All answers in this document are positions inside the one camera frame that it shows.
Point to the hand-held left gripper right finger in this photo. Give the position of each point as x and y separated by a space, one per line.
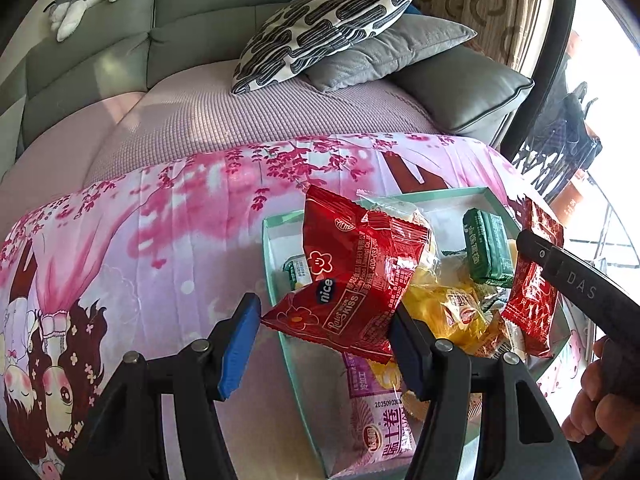
410 355

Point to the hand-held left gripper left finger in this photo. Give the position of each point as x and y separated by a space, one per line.
240 345

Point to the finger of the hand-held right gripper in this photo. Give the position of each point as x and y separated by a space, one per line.
575 277

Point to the dark red snack packet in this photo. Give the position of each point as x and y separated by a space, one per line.
532 285

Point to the red flower-print snack packet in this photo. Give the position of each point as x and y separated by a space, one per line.
350 280

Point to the teal cardboard tray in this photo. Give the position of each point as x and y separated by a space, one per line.
320 410

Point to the person's right hand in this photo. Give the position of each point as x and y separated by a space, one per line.
595 402

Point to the yellow snack packet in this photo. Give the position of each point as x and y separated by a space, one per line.
440 305

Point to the pink snack packet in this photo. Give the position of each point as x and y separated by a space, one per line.
380 425

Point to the dark green snack packet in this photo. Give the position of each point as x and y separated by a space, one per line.
487 250

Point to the pink printed blanket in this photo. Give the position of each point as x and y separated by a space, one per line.
150 240

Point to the black metal rack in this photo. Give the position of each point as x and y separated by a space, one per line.
575 130

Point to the beige patterned curtain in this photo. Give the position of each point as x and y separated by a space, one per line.
490 5

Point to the grey pillow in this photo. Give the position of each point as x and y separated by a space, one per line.
400 50

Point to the black white patterned pillow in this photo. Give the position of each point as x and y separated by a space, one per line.
325 25

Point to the grey sofa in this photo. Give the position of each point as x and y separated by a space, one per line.
225 10

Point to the grey white plush toy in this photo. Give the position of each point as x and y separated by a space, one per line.
75 7

